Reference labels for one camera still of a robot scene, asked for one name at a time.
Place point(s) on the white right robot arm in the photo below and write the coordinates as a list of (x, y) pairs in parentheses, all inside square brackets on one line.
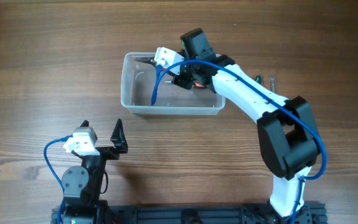
[(290, 144)]

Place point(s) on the small silver wrench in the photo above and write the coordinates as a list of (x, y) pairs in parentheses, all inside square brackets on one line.
[(273, 83)]

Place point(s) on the red handled cutters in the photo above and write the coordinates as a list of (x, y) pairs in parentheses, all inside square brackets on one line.
[(150, 60)]

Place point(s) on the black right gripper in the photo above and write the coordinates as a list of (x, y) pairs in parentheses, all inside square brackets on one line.
[(185, 82)]

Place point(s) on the green handled screwdriver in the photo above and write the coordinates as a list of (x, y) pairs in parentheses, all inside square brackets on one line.
[(259, 79)]

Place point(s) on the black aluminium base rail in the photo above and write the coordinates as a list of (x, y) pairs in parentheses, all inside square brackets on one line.
[(244, 214)]

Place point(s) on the clear plastic container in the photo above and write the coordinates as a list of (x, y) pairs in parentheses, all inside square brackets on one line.
[(137, 84)]

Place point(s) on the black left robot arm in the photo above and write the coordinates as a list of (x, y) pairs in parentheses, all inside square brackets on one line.
[(82, 184)]

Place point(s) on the orange black needle-nose pliers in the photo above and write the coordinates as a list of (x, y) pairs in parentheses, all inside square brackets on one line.
[(195, 85)]

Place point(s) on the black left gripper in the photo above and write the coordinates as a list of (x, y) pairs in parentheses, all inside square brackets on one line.
[(119, 139)]

